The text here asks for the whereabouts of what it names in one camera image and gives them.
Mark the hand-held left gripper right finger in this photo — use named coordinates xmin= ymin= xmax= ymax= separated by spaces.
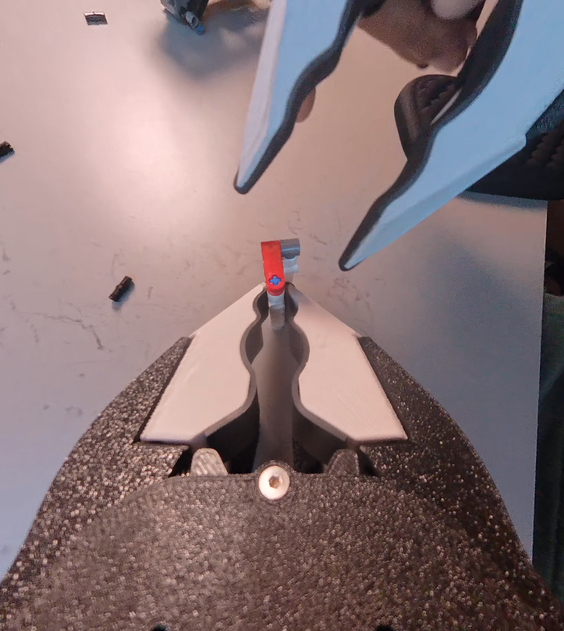
xmin=284 ymin=283 xmax=408 ymax=449

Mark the person's right hand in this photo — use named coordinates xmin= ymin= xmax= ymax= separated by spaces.
xmin=360 ymin=4 xmax=476 ymax=68

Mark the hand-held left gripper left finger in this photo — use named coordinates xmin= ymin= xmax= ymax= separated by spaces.
xmin=141 ymin=282 xmax=269 ymax=448

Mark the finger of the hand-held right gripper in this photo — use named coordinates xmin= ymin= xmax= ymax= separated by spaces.
xmin=338 ymin=0 xmax=564 ymax=272
xmin=234 ymin=0 xmax=361 ymax=194

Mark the red toy connector assembly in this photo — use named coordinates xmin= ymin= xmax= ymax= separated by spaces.
xmin=260 ymin=238 xmax=302 ymax=331

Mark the white black toy truck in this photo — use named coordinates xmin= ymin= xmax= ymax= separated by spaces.
xmin=160 ymin=0 xmax=209 ymax=36

